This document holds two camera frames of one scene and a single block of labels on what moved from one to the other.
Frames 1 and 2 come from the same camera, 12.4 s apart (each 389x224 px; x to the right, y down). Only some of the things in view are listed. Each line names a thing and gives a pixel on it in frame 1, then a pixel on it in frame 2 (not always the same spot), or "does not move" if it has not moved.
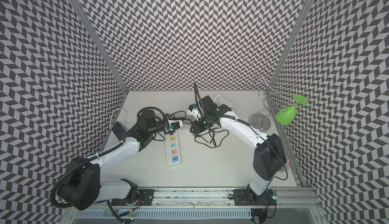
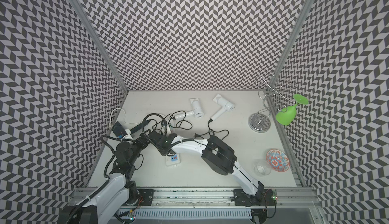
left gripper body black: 160,126 → 140,145
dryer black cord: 212,131 does not move
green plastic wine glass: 286,116 does not move
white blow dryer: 219,100 does not move
